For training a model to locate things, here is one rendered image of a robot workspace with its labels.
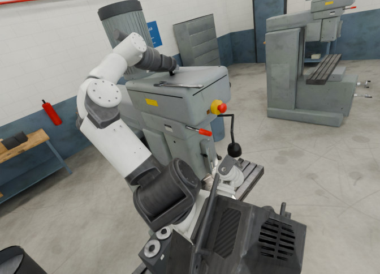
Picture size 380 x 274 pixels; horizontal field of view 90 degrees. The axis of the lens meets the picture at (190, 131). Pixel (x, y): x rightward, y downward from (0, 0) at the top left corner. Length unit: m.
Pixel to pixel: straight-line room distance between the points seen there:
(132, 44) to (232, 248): 0.61
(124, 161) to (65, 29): 4.73
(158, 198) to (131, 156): 0.12
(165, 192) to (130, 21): 0.77
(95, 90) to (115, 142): 0.13
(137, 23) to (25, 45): 4.05
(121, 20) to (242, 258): 0.94
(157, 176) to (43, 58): 4.60
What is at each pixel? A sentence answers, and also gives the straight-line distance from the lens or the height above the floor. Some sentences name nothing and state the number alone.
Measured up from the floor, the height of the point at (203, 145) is 1.54.
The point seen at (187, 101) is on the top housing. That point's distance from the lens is 0.68.
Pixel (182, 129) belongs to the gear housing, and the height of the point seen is 1.69.
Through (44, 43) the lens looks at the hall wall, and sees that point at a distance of 4.99.
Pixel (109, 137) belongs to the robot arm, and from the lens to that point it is 0.47.
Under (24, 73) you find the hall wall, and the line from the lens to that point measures 4.92.
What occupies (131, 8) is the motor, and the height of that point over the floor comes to 2.18.
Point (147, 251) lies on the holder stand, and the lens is 1.20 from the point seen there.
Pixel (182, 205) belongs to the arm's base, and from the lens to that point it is 0.46.
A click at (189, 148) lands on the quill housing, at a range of 0.93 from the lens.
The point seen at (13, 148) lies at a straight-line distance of 4.57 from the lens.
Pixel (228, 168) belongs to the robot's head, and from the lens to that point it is 0.60.
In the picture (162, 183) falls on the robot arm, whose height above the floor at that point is 1.78.
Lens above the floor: 2.09
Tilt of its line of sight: 30 degrees down
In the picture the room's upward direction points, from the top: 15 degrees counter-clockwise
